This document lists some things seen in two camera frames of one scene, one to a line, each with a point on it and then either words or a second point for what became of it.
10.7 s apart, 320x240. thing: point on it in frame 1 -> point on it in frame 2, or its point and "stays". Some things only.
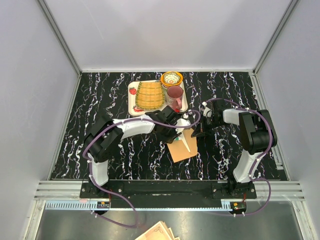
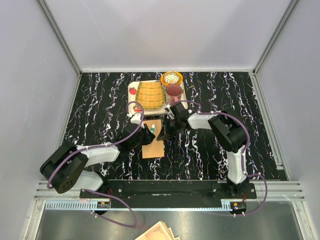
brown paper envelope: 178,149 -> 156,148
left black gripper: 170,139 -> 148,136
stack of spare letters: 160,231 stays
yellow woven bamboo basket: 150,95 stays
